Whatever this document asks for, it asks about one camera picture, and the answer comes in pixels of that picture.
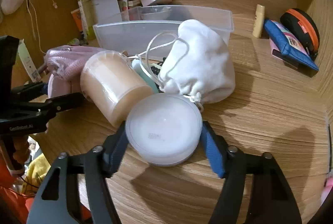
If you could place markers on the yellow plush toy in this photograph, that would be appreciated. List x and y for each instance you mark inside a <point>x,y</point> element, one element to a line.
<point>36,172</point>

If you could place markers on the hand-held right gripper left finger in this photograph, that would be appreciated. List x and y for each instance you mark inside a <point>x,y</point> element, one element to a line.
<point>117,148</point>

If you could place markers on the blue zip pencil case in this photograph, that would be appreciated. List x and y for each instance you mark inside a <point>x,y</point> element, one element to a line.
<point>283,41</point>

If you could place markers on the person's left hand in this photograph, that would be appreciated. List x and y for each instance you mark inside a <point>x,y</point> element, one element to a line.
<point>22,147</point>

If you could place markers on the white round lidded container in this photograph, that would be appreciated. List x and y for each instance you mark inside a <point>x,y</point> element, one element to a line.
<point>164,132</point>

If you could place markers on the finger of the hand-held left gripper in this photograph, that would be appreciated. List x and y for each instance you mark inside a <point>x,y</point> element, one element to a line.
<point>33,89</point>
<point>65,103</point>

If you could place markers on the beige cylindrical jar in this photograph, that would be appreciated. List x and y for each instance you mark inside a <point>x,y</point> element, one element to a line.
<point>111,86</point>

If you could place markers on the wooden desktop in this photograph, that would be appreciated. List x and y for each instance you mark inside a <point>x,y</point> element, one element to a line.
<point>260,109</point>

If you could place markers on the green bottle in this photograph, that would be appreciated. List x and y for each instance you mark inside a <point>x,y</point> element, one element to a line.
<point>84,18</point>

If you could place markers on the black and orange round case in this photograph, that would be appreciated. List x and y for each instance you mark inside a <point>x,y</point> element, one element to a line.
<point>299,23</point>

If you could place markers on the pink knit pouch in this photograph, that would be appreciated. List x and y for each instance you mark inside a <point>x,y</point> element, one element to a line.
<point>67,62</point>

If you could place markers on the clear plastic storage bin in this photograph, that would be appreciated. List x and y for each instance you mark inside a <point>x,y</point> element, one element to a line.
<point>117,33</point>

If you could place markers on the orange cloth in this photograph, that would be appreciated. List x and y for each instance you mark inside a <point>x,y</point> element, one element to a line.
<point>10,200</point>

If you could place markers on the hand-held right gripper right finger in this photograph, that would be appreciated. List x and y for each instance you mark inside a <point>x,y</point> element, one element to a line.
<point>212,151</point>

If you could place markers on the orange book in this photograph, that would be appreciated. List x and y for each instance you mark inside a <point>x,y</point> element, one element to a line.
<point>76,17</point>

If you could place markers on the pink and black notebook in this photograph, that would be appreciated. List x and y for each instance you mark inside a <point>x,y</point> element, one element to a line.
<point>273,48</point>

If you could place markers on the pale yellow tube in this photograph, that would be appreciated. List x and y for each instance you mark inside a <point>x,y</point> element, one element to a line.
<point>258,20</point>

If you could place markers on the light blue tube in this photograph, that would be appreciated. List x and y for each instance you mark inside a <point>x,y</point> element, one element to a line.
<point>141,70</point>

